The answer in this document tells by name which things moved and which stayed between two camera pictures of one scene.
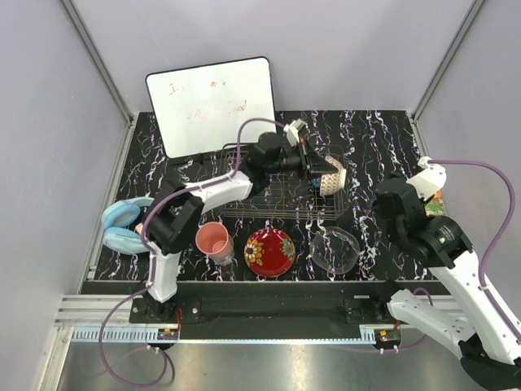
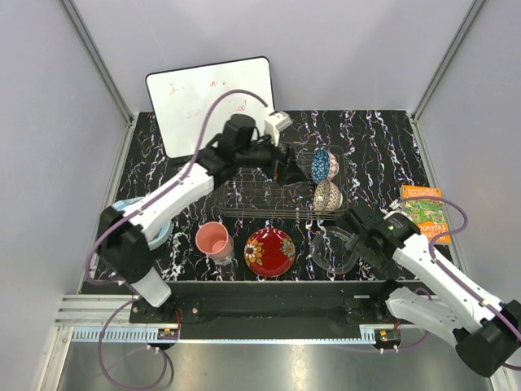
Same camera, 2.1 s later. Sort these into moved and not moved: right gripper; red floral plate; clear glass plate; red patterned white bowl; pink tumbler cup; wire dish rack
Moved: right gripper; red patterned white bowl
Not moved: red floral plate; wire dish rack; clear glass plate; pink tumbler cup
